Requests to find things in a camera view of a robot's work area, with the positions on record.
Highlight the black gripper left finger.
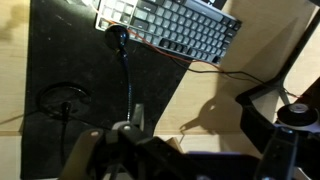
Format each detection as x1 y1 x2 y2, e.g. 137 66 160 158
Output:
59 103 214 180

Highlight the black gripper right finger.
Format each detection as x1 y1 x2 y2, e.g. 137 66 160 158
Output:
239 101 300 180

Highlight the black monitor stand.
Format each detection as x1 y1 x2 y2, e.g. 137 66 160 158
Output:
234 9 320 111

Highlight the black desk mat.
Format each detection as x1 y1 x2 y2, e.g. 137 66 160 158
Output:
19 0 201 180

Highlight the black mechanical keyboard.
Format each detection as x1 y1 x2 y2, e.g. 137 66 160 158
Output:
94 0 243 65

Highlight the thin black desk cable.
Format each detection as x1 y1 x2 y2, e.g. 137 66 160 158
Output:
181 61 284 90

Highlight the thin orange cable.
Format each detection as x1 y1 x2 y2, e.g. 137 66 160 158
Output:
89 3 301 100

